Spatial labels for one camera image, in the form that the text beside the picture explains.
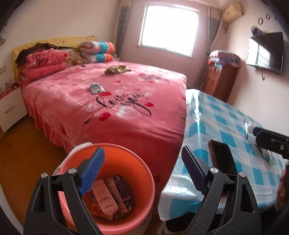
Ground white Magicday yogurt bottle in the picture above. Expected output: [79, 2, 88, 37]
[244, 121, 257, 145]

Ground yellow headboard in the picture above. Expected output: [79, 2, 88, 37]
[12, 36, 96, 82]

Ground checkered grey curtain right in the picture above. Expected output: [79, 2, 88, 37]
[198, 6, 223, 89]

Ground pink love you bed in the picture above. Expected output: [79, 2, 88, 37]
[22, 61, 187, 190]

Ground white air conditioner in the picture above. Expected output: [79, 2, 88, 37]
[223, 2, 244, 24]

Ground orange plastic trash bucket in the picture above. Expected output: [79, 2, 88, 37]
[55, 143, 155, 234]

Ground blue checkered tablecloth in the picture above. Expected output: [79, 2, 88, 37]
[158, 89, 285, 221]

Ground pink love you pillows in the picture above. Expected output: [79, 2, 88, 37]
[21, 48, 69, 82]

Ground person's right hand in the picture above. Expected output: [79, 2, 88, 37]
[274, 169, 287, 212]

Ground rolled colourful quilt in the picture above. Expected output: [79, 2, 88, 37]
[77, 41, 115, 64]

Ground brown wooden cabinet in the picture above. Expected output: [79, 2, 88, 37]
[200, 64, 239, 102]

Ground black smartphone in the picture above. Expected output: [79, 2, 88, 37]
[208, 140, 238, 176]

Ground pink paper in bucket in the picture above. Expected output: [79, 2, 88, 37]
[92, 179, 118, 215]

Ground checkered grey curtain left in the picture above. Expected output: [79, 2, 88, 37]
[116, 4, 131, 57]

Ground checkered grey curtain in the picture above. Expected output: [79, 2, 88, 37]
[116, 4, 131, 57]
[198, 6, 223, 89]

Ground olive crumpled cloth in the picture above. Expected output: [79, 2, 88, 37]
[104, 65, 131, 75]

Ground folded blanket on cabinet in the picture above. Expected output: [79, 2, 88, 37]
[209, 50, 241, 68]

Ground small silver blue wrapper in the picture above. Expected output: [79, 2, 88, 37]
[89, 82, 105, 95]

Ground white bedside table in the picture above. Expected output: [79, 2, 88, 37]
[0, 86, 27, 132]

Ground bright window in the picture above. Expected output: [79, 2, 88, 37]
[139, 3, 199, 57]

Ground wall mounted black television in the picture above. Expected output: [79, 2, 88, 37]
[246, 32, 284, 74]

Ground dark brown box in bucket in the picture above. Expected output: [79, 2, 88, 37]
[106, 175, 134, 214]

